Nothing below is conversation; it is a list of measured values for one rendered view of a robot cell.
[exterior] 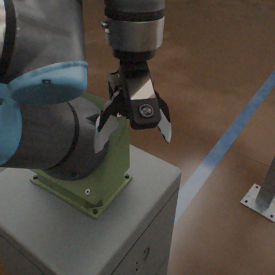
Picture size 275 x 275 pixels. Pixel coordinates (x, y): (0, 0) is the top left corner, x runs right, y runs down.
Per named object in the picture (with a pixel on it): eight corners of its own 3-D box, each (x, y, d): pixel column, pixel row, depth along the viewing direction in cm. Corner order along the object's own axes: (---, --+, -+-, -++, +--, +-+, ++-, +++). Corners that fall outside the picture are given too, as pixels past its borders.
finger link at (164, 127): (171, 122, 61) (150, 93, 56) (182, 137, 57) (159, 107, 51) (159, 130, 62) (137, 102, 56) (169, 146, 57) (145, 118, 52)
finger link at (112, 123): (93, 139, 58) (118, 105, 55) (98, 157, 54) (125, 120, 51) (80, 133, 57) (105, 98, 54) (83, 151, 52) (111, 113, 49)
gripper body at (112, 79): (144, 96, 58) (146, 35, 51) (157, 118, 51) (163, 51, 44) (107, 100, 56) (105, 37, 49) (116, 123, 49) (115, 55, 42)
